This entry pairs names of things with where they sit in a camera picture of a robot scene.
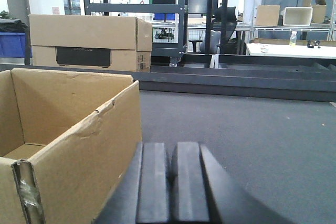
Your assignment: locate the grey conveyor belt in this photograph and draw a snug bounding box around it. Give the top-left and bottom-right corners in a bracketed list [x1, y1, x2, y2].
[140, 91, 335, 223]

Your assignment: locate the white plastic tub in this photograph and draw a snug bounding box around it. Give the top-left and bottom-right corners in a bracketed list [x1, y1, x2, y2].
[281, 7, 313, 26]

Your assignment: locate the dark metal rack cart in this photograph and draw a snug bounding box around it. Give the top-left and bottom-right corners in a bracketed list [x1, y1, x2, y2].
[83, 0, 188, 67]

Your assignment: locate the dark conveyor side frame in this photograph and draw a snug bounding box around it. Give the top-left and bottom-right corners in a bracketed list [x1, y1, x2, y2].
[0, 53, 336, 103]

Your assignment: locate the blue crate far left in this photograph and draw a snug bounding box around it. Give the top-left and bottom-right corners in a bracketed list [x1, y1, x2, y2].
[1, 32, 26, 58]

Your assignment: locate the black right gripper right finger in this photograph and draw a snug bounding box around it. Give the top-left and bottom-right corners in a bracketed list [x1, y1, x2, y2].
[171, 142, 289, 223]

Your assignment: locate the small cardboard box on shelf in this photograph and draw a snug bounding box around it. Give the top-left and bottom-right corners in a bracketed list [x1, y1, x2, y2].
[255, 5, 280, 26]

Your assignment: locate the white table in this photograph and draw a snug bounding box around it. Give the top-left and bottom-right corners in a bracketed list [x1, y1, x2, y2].
[246, 43, 335, 59]

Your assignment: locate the open cardboard box far right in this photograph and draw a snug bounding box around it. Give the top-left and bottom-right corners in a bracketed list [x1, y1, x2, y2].
[302, 0, 327, 24]

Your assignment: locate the silver wire shelf unit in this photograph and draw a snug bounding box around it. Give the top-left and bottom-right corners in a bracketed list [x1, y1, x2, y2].
[243, 0, 336, 44]

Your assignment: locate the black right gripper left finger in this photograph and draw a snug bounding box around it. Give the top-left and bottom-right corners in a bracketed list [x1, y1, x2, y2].
[96, 143, 170, 223]

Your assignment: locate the yellow drink bottle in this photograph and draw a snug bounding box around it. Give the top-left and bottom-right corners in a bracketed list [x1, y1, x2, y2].
[289, 31, 297, 47]

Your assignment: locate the brown cardboard carton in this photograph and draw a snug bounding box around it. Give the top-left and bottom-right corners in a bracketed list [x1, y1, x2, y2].
[1, 68, 142, 223]

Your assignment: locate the large closed cardboard box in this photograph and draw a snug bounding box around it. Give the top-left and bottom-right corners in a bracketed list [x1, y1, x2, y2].
[29, 14, 153, 72]

